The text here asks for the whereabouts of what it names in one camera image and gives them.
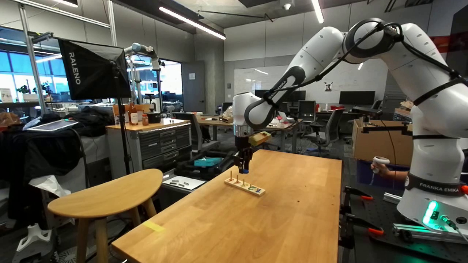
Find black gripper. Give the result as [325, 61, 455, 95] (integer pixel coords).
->
[235, 137, 254, 173]

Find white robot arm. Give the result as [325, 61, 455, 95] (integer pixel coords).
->
[233, 17, 468, 235]

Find wooden peg platform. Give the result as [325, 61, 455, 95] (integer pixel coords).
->
[224, 171, 267, 195]

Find person hand holding controller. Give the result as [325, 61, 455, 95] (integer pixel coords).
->
[371, 162, 395, 176]

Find black bag on floor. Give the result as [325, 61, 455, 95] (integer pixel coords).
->
[175, 150, 235, 181]

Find long wooden work table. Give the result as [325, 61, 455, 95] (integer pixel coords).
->
[198, 115, 299, 150]

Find black office chair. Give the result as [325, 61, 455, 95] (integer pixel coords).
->
[308, 111, 343, 156]

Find grey drawer cabinet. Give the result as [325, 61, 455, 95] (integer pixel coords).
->
[107, 118, 192, 176]

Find yellow tape strip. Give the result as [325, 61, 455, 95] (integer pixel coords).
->
[144, 220, 164, 232]

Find round wooden side table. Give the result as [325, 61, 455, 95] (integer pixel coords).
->
[47, 168, 163, 263]

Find white handheld controller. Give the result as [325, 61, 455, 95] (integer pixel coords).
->
[371, 156, 391, 185]

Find blue storage bin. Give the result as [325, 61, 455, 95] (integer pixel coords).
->
[357, 160, 406, 190]

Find cardboard box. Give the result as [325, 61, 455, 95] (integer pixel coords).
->
[353, 118, 413, 166]

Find black softbox light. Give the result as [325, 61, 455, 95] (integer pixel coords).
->
[59, 38, 132, 99]

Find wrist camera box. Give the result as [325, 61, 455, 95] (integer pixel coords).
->
[249, 131, 271, 146]

